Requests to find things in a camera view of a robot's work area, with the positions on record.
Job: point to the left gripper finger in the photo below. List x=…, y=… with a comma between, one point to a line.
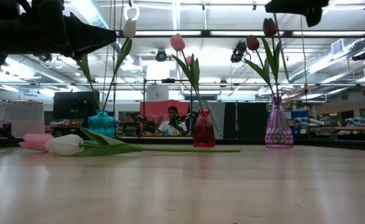
x=85, y=37

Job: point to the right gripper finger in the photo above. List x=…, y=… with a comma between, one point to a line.
x=286, y=6

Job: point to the teal glass vase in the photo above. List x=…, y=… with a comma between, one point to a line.
x=101, y=124

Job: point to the pink glass vase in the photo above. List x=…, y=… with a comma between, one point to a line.
x=278, y=130

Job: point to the red glass vase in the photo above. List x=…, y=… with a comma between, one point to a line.
x=204, y=130

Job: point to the black monitor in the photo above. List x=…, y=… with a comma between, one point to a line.
x=70, y=105

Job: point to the overhead beam with lights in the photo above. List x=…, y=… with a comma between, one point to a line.
x=205, y=33

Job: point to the pink board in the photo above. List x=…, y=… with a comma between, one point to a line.
x=25, y=118

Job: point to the white cylinder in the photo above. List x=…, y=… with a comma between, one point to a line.
x=157, y=93

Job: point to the red cloth partition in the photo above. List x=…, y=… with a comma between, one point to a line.
x=151, y=109

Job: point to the blue boxes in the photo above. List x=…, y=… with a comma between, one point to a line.
x=297, y=115

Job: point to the black partition panel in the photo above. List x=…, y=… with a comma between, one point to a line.
x=250, y=119

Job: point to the wooden work table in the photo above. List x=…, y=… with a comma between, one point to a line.
x=350, y=128

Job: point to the person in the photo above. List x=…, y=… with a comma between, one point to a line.
x=172, y=126

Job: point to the grey cloth partition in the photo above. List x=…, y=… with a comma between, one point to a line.
x=219, y=118

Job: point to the black hanging camera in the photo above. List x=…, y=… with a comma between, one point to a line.
x=47, y=58
x=162, y=55
x=238, y=51

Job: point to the black stand frame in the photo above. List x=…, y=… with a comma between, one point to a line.
x=168, y=81

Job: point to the black aluminium table frame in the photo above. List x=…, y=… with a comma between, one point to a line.
x=325, y=144

